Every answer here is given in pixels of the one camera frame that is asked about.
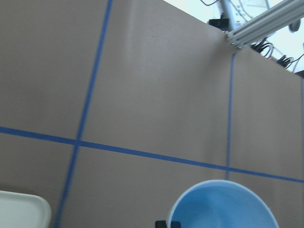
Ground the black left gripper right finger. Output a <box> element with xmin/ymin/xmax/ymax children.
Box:
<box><xmin>171</xmin><ymin>221</ymin><xmax>181</xmax><ymax>228</ymax></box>

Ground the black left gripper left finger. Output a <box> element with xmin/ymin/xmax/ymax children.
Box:
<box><xmin>155</xmin><ymin>220</ymin><xmax>167</xmax><ymax>228</ymax></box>

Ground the light blue plastic cup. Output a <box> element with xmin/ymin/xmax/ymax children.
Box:
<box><xmin>166</xmin><ymin>180</ymin><xmax>279</xmax><ymax>228</ymax></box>

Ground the cream plastic tray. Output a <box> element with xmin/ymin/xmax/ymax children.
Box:
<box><xmin>0</xmin><ymin>191</ymin><xmax>52</xmax><ymax>228</ymax></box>

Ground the aluminium frame post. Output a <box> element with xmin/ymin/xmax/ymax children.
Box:
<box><xmin>226</xmin><ymin>0</ymin><xmax>304</xmax><ymax>49</ymax></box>

